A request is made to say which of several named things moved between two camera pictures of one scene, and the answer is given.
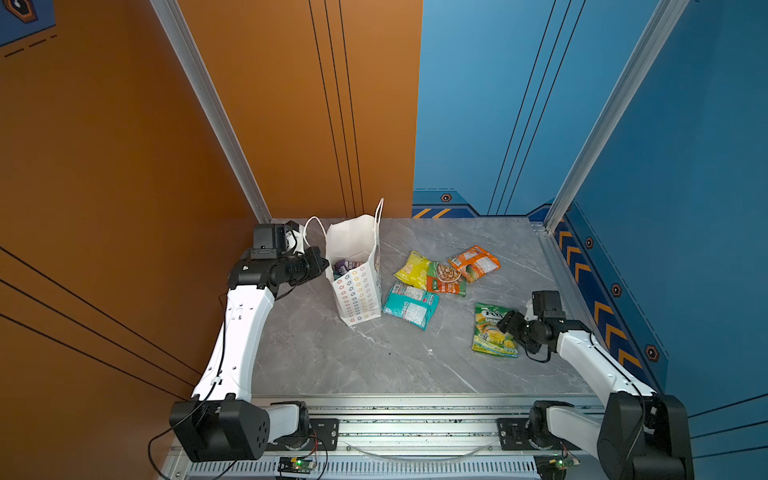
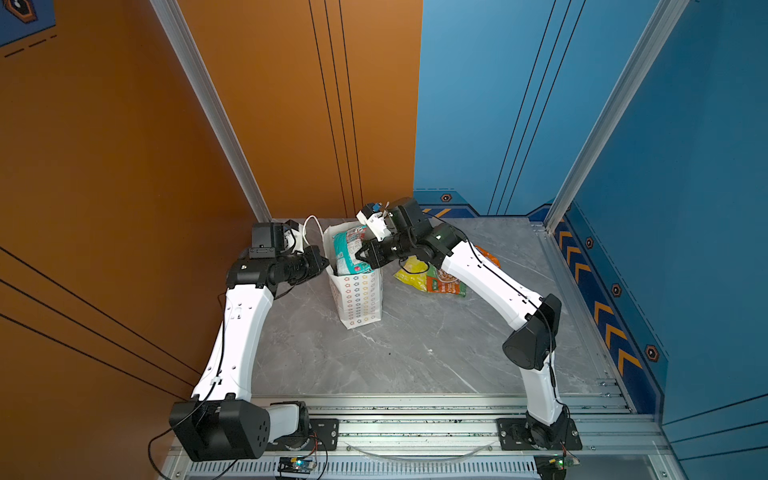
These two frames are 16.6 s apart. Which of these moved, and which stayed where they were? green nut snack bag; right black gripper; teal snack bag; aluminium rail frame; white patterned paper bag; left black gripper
Moved: teal snack bag; right black gripper
Stayed: green nut snack bag; left black gripper; white patterned paper bag; aluminium rail frame
